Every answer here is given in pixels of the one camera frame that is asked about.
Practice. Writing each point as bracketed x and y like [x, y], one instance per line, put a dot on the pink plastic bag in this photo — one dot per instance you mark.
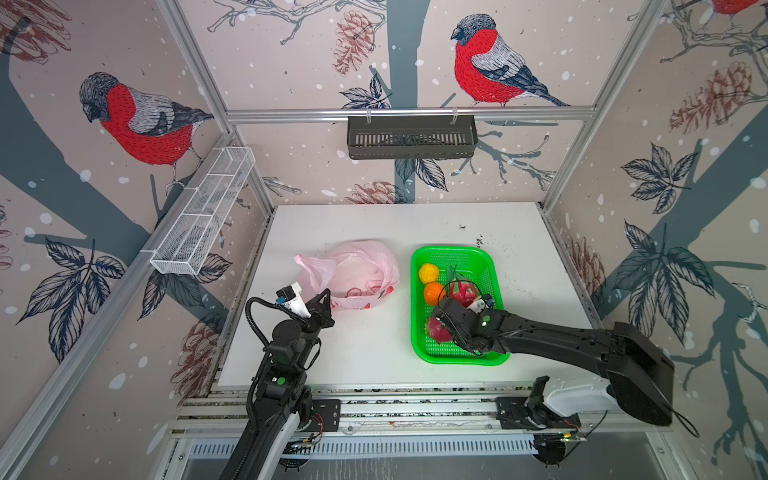
[359, 275]

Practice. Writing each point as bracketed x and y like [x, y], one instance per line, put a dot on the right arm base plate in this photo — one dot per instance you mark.
[521, 413]

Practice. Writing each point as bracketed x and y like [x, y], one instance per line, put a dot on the aluminium mounting rail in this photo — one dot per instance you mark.
[377, 423]

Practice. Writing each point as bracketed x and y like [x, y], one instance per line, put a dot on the yellow fruit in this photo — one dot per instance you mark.
[428, 273]

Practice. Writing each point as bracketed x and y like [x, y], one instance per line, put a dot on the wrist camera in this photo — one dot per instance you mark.
[481, 303]
[290, 298]

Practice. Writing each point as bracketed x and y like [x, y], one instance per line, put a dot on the orange fruit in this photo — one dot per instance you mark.
[433, 293]

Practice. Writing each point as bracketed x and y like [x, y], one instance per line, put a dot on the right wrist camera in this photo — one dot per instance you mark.
[481, 303]

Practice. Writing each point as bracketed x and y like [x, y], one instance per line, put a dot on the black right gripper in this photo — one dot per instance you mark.
[455, 339]

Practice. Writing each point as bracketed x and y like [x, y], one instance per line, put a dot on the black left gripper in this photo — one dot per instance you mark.
[320, 314]

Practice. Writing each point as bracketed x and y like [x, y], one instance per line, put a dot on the green plastic perforated basket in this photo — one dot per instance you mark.
[479, 267]

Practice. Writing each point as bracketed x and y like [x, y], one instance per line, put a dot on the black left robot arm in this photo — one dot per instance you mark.
[279, 401]

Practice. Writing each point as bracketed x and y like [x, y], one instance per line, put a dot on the black hanging wall basket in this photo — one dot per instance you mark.
[411, 137]

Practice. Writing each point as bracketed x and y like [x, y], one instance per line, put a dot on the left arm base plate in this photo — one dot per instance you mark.
[321, 415]

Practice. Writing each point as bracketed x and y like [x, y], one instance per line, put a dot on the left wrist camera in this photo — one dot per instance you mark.
[290, 298]

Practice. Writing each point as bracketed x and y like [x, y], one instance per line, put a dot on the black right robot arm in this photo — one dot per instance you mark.
[640, 376]

